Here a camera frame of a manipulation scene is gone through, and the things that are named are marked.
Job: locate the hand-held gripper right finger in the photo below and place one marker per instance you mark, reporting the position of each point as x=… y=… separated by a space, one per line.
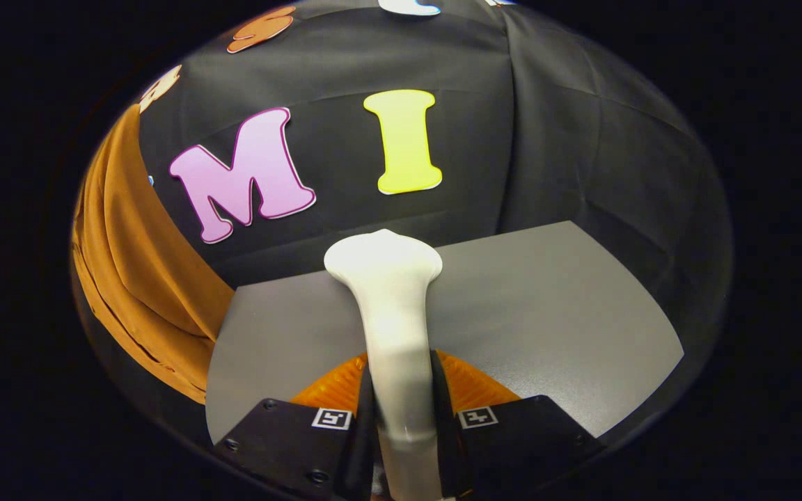
x=446 y=452

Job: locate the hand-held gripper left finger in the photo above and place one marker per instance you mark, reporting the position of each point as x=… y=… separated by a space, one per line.
x=365 y=459

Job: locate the white garment steamer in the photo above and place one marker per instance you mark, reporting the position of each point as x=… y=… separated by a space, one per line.
x=394 y=313

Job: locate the orange button-up shirt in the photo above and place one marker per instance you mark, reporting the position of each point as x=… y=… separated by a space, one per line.
x=136 y=264

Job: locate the grey cabinet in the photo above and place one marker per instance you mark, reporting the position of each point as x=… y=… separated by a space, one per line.
x=547 y=313

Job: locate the black backdrop cloth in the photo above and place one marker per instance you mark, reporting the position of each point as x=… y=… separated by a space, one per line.
x=582 y=139

